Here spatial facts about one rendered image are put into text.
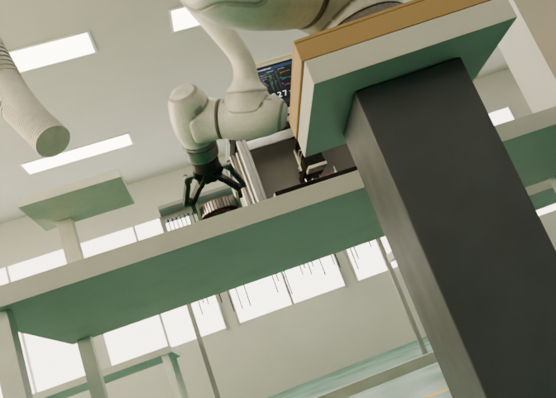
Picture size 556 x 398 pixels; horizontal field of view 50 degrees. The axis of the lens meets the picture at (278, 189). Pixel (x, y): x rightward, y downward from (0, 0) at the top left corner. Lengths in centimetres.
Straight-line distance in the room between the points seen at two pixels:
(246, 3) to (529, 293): 58
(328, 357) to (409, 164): 735
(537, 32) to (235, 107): 471
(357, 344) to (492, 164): 741
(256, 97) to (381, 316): 708
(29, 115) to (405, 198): 217
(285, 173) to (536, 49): 411
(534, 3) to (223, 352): 539
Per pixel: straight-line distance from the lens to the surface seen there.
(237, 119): 145
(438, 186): 91
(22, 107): 289
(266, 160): 208
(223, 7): 93
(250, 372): 810
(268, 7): 95
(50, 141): 278
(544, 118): 180
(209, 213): 171
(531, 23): 597
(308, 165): 187
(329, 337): 822
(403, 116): 94
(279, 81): 207
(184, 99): 146
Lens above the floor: 37
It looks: 15 degrees up
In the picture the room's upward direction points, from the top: 21 degrees counter-clockwise
